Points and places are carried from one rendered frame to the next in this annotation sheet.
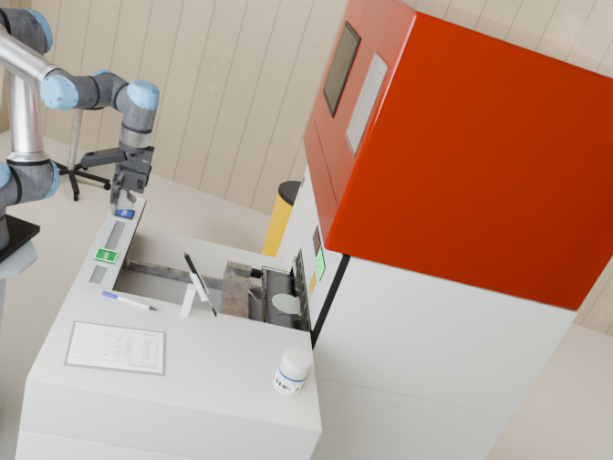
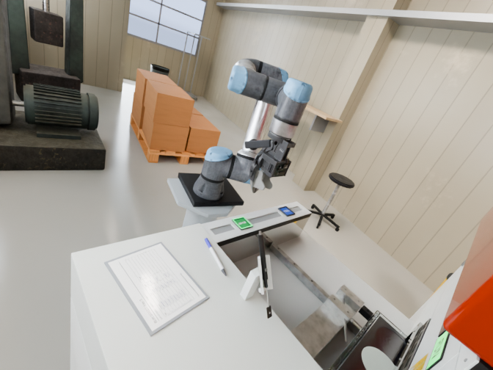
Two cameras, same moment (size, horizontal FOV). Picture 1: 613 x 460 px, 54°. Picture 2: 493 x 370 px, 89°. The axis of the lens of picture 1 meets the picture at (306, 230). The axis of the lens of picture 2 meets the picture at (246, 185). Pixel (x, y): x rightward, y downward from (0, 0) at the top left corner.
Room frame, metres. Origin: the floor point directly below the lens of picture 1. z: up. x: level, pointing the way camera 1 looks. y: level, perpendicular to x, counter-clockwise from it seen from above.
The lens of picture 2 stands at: (0.89, -0.09, 1.47)
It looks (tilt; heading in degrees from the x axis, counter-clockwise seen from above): 26 degrees down; 53
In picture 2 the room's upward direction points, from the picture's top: 20 degrees clockwise
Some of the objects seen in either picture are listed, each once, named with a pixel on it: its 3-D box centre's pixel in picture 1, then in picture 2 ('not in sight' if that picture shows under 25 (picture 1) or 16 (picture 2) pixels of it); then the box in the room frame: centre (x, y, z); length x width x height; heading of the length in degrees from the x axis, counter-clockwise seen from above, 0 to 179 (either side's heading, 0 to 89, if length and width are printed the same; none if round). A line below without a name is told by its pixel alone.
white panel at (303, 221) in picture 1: (308, 243); (442, 318); (1.75, -0.02, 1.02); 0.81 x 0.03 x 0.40; 13
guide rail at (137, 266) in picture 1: (208, 281); (319, 293); (1.61, 0.24, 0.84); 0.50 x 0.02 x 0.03; 103
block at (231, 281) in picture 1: (237, 282); (339, 307); (1.57, 0.15, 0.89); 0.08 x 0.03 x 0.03; 103
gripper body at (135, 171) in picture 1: (132, 165); (274, 154); (1.37, 0.47, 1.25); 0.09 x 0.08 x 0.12; 103
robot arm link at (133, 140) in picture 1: (135, 135); (283, 128); (1.37, 0.48, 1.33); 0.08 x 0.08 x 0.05
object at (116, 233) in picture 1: (111, 255); (259, 230); (1.49, 0.52, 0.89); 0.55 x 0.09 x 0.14; 13
